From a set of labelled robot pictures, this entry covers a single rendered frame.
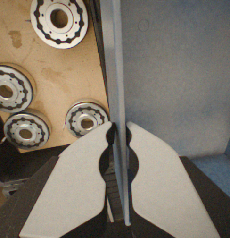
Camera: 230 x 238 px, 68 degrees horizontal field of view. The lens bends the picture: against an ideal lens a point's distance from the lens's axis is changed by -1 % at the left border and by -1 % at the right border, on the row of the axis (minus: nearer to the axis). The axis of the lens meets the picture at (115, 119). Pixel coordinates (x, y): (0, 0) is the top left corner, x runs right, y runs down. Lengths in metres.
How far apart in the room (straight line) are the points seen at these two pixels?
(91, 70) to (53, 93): 0.11
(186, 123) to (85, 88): 0.27
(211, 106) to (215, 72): 0.04
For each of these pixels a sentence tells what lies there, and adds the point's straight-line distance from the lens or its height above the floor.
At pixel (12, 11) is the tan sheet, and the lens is 0.42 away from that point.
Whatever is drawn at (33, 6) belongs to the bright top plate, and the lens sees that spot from 0.38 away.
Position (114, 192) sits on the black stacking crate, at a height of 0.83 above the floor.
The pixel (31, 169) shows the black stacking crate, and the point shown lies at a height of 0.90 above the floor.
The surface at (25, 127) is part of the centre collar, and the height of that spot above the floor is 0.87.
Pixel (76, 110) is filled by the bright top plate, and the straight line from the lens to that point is 0.40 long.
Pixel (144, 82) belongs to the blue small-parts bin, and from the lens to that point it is 0.17.
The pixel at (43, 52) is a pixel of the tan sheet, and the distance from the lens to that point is 0.41.
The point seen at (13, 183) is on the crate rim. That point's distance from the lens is 0.48.
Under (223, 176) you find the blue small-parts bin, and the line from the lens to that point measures 0.24.
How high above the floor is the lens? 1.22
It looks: 60 degrees down
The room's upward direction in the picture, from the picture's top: 167 degrees clockwise
